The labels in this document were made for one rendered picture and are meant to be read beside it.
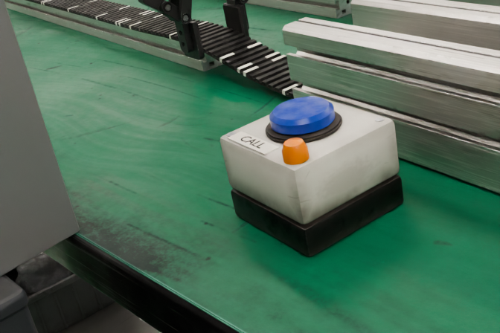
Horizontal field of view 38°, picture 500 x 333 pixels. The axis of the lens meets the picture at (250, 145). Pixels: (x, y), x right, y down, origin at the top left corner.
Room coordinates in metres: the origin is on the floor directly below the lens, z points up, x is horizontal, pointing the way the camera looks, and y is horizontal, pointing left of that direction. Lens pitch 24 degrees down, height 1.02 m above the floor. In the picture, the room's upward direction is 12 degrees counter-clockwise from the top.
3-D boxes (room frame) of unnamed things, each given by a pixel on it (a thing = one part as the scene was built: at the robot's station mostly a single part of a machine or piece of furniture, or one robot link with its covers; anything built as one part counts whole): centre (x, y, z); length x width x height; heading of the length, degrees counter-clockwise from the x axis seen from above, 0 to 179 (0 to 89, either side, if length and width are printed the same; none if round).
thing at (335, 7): (1.27, 0.10, 0.79); 0.96 x 0.04 x 0.03; 30
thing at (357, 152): (0.42, -0.04, 0.81); 0.10 x 0.08 x 0.06; 120
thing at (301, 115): (0.41, -0.03, 0.84); 0.04 x 0.04 x 0.02
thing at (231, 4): (0.77, -0.02, 0.83); 0.03 x 0.03 x 0.07; 30
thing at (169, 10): (0.73, 0.05, 0.83); 0.03 x 0.03 x 0.07; 30
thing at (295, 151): (0.37, -0.02, 0.85); 0.02 x 0.02 x 0.01
